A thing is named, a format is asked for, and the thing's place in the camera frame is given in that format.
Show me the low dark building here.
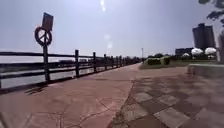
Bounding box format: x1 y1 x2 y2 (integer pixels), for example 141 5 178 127
175 47 195 57

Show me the white dome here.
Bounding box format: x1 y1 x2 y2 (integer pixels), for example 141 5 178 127
204 47 218 56
190 47 204 57

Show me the trimmed green hedge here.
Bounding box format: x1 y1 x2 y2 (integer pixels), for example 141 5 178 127
146 55 171 66

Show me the chequered stone paving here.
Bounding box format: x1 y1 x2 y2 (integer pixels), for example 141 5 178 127
109 68 224 128

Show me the tall dark building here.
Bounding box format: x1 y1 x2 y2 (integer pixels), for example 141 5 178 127
192 22 217 51

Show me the dark wooden railing fence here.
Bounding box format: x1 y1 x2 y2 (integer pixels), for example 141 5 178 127
0 49 143 96

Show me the grass lawn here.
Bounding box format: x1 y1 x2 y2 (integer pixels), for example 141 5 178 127
139 59 219 70

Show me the river water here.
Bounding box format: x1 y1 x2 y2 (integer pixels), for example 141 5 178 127
0 55 101 90

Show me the low concrete wall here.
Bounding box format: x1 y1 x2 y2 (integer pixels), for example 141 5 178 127
187 63 224 80

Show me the thin pole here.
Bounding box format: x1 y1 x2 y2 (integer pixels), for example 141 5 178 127
140 47 145 60

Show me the red paved path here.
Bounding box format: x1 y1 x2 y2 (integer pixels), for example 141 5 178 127
0 62 188 128

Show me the tree foliage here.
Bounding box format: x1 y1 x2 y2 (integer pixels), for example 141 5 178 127
198 0 224 26

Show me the life ring post with sign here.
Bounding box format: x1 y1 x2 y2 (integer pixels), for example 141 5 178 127
34 12 55 84

